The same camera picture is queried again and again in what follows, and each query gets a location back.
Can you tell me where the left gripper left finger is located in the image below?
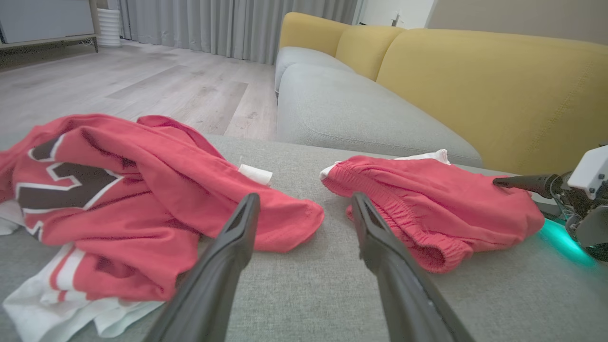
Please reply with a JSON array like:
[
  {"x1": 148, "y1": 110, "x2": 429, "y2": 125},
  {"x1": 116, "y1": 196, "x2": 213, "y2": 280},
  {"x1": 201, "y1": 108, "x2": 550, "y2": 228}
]
[{"x1": 145, "y1": 192, "x2": 261, "y2": 342}]

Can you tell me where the yellow sofa back cushion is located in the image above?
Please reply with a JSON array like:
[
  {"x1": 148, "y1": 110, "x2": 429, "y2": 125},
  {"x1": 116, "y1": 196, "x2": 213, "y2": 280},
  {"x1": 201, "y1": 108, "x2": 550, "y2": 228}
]
[
  {"x1": 335, "y1": 25, "x2": 405, "y2": 81},
  {"x1": 279, "y1": 12, "x2": 352, "y2": 58},
  {"x1": 376, "y1": 28, "x2": 608, "y2": 177}
]

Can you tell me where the grey low cabinet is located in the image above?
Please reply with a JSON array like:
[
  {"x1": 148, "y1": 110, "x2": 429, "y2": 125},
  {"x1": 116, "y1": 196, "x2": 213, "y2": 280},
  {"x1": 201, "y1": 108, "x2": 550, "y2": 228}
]
[{"x1": 0, "y1": 0, "x2": 100, "y2": 54}]

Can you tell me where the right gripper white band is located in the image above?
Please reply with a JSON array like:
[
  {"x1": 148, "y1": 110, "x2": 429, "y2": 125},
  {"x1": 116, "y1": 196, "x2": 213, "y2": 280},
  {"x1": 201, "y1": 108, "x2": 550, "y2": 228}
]
[{"x1": 493, "y1": 145, "x2": 608, "y2": 229}]

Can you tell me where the grey curtain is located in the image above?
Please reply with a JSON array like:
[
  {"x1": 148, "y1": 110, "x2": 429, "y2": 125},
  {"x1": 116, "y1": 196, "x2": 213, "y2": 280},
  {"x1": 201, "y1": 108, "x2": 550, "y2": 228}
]
[{"x1": 118, "y1": 0, "x2": 360, "y2": 66}]

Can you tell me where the grey sofa back cushion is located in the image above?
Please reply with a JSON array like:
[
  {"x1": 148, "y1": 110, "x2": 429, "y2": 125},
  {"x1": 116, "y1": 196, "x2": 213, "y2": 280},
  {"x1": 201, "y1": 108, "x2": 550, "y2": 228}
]
[{"x1": 275, "y1": 63, "x2": 483, "y2": 168}]

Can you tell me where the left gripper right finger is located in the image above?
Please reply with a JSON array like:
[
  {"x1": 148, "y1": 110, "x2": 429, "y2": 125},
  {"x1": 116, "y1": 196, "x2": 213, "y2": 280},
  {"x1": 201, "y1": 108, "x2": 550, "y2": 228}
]
[{"x1": 351, "y1": 191, "x2": 475, "y2": 342}]

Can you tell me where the red basketball jersey number 23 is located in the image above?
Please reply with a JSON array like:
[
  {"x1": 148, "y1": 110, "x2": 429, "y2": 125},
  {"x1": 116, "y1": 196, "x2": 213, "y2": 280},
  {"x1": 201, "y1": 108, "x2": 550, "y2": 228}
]
[{"x1": 0, "y1": 113, "x2": 325, "y2": 342}]

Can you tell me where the red shorts white trim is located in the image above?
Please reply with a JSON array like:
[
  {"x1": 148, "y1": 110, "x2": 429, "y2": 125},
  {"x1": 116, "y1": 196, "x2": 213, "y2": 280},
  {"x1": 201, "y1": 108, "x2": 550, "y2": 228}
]
[{"x1": 319, "y1": 149, "x2": 546, "y2": 274}]

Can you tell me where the white ribbed bin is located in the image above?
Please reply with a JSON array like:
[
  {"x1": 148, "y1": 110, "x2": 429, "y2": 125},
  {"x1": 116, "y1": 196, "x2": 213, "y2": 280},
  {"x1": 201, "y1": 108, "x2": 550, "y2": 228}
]
[{"x1": 97, "y1": 8, "x2": 123, "y2": 48}]

